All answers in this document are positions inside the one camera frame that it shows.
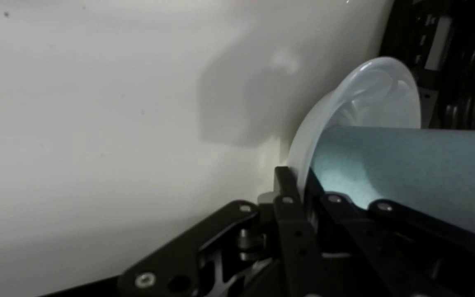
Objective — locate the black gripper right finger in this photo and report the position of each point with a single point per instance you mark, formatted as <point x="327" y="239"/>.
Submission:
<point x="403" y="252"/>

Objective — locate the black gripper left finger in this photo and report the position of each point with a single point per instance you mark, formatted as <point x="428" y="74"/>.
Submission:
<point x="248" y="247"/>

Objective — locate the teal cup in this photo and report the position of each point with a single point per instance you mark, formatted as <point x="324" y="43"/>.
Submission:
<point x="425" y="165"/>

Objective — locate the shallow white bowl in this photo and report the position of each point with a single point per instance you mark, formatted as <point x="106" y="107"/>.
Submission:
<point x="375" y="87"/>

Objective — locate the black and steel gas stove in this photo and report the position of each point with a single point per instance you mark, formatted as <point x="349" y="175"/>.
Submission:
<point x="458" y="59"/>

